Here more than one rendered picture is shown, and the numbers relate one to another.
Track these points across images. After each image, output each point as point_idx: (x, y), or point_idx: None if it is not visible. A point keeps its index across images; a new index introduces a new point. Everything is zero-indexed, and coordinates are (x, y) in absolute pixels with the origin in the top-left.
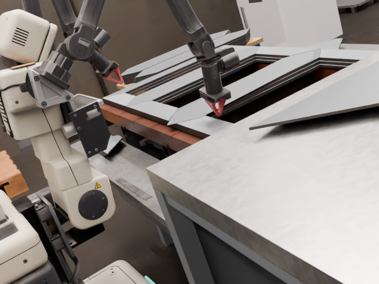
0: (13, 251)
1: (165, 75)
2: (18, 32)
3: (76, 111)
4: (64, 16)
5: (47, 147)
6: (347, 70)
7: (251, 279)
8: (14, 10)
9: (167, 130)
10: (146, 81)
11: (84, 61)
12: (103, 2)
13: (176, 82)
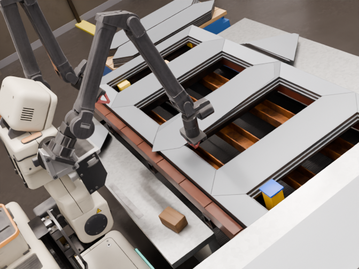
0: None
1: (141, 63)
2: (25, 110)
3: (79, 163)
4: (55, 58)
5: (56, 188)
6: (306, 188)
7: None
8: (20, 92)
9: (151, 153)
10: (124, 70)
11: None
12: (99, 87)
13: (153, 80)
